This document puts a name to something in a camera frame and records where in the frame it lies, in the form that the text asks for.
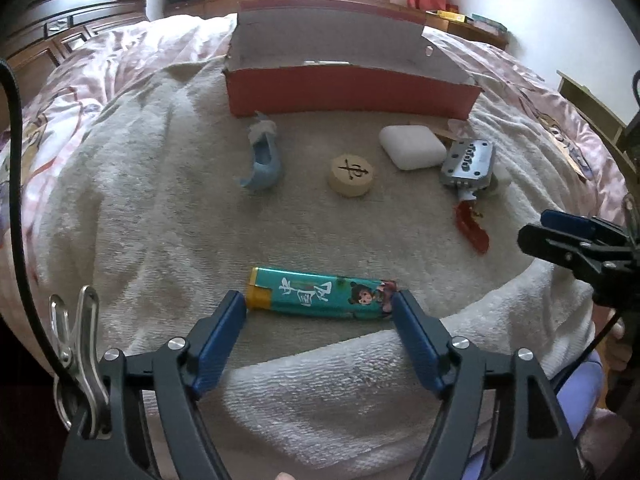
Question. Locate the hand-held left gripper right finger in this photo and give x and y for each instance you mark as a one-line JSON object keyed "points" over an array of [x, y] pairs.
{"points": [[415, 340]]}

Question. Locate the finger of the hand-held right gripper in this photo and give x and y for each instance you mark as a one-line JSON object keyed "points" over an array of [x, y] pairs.
{"points": [[575, 222], [555, 247]]}

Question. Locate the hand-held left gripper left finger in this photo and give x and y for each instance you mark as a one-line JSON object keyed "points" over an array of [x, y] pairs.
{"points": [[220, 340]]}

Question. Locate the teal cartoon tube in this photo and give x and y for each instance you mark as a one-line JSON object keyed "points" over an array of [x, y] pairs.
{"points": [[320, 295]]}

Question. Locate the round wooden chess piece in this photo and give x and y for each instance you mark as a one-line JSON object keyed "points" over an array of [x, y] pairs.
{"points": [[350, 180]]}

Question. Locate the white plastic case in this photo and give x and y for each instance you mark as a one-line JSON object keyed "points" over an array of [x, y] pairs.
{"points": [[412, 147]]}

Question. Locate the blue figurine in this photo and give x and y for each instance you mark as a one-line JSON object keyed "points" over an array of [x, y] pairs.
{"points": [[262, 170]]}

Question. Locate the red cardboard box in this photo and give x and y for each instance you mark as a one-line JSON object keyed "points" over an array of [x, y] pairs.
{"points": [[350, 95]]}

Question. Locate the person's right hand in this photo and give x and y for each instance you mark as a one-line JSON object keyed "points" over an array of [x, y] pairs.
{"points": [[619, 345]]}

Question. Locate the person's left hand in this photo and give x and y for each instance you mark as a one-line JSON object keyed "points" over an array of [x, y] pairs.
{"points": [[284, 476]]}

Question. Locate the person's purple clothing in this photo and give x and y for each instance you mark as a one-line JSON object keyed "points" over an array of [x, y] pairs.
{"points": [[580, 385]]}

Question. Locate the white towel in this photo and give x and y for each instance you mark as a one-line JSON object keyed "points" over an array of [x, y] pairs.
{"points": [[175, 235]]}

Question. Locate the wooden rack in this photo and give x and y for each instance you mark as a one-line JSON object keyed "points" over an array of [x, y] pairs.
{"points": [[595, 110]]}

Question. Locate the metal spring clip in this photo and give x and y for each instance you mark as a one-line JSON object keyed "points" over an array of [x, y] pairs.
{"points": [[87, 350]]}

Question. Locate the teal books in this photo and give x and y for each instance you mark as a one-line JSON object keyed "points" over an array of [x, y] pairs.
{"points": [[487, 22]]}

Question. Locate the yellow book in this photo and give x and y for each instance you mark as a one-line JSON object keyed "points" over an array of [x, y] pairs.
{"points": [[452, 15]]}

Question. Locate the pink printed blanket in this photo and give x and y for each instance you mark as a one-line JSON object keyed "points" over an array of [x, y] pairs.
{"points": [[125, 55]]}

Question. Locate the dark wooden headboard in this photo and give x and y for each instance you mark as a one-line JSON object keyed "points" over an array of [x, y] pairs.
{"points": [[50, 35]]}

